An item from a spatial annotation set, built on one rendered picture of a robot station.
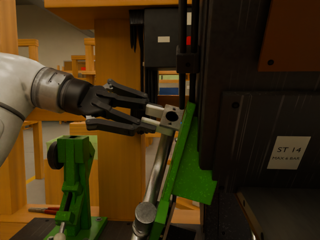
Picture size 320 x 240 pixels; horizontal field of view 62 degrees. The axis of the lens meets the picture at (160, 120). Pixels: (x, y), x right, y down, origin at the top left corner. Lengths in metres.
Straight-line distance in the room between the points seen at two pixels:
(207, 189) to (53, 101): 0.34
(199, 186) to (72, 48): 11.05
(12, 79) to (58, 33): 11.12
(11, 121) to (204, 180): 0.38
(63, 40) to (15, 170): 10.67
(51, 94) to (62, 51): 10.99
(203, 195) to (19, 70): 0.43
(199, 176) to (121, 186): 0.45
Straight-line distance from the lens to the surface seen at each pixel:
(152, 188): 0.60
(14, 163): 1.03
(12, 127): 0.60
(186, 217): 0.93
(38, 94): 0.59
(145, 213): 0.48
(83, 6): 0.76
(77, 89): 0.56
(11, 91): 0.60
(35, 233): 0.87
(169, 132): 0.55
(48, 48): 11.80
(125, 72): 0.82
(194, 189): 0.47
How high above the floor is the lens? 1.29
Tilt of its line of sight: 6 degrees down
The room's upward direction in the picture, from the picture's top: straight up
